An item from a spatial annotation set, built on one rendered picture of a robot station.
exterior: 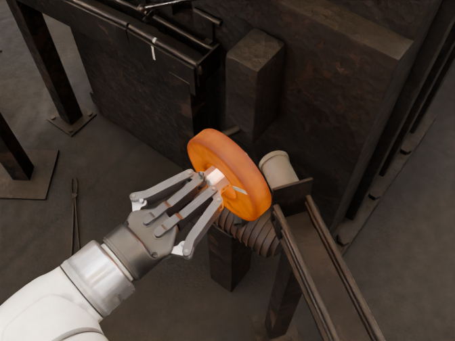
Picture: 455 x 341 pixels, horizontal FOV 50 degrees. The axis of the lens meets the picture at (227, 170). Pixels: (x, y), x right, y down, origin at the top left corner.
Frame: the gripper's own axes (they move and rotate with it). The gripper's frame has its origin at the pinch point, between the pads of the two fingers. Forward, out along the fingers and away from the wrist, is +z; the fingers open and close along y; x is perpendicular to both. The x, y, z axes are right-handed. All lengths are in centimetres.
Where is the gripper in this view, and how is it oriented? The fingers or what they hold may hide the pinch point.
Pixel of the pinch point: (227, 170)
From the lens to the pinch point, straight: 72.4
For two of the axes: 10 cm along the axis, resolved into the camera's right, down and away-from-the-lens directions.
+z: 7.3, -6.1, 3.2
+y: 6.9, 6.2, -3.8
